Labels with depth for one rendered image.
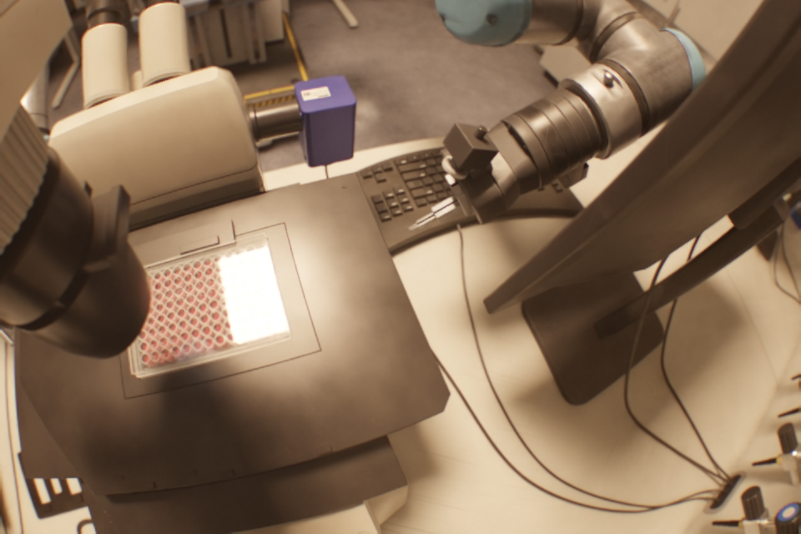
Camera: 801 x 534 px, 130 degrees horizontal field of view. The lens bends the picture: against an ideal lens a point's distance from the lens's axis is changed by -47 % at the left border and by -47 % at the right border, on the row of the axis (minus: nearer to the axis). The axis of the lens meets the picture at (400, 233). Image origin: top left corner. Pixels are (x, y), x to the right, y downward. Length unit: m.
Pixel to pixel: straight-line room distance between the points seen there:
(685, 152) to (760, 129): 0.06
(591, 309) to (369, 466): 0.43
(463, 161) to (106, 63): 0.32
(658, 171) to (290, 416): 0.25
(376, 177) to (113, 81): 0.41
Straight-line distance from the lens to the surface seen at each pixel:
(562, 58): 2.56
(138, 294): 0.18
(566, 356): 0.54
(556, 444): 0.53
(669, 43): 0.41
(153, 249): 0.32
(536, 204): 0.63
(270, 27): 1.87
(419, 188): 0.57
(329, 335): 0.26
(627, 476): 0.61
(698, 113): 0.15
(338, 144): 0.43
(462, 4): 0.34
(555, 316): 0.55
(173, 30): 0.34
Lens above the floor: 1.20
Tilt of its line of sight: 58 degrees down
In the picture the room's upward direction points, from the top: 14 degrees clockwise
